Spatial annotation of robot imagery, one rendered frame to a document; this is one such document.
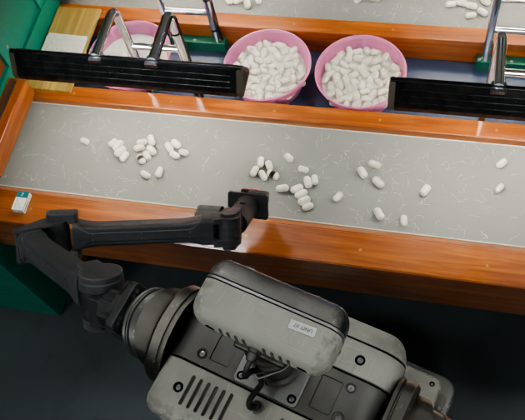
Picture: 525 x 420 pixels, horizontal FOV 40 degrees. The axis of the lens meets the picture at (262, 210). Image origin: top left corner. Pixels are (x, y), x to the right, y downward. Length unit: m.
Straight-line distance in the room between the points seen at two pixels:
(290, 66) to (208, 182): 0.45
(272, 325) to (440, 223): 1.11
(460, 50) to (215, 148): 0.78
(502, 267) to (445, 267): 0.14
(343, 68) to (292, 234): 0.57
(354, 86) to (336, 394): 1.28
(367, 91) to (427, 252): 0.54
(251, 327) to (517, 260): 1.11
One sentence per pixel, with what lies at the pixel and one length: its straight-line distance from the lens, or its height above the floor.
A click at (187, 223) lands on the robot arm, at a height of 1.07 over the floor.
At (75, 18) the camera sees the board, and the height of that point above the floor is 0.78.
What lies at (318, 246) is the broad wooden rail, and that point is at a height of 0.76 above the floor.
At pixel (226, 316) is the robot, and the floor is 1.64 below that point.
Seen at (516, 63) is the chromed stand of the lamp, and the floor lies 0.71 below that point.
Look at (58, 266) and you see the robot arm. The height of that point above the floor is 1.27.
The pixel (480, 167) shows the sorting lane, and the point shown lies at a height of 0.74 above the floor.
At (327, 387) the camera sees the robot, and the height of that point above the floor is 1.45.
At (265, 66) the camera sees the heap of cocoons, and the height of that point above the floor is 0.73.
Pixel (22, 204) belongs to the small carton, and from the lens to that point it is 2.13.
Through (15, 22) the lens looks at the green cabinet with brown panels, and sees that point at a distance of 2.36.
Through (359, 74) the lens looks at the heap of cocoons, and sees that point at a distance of 2.20.
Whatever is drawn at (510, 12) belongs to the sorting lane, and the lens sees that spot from 2.35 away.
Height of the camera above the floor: 2.47
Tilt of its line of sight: 62 degrees down
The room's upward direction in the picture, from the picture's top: 16 degrees counter-clockwise
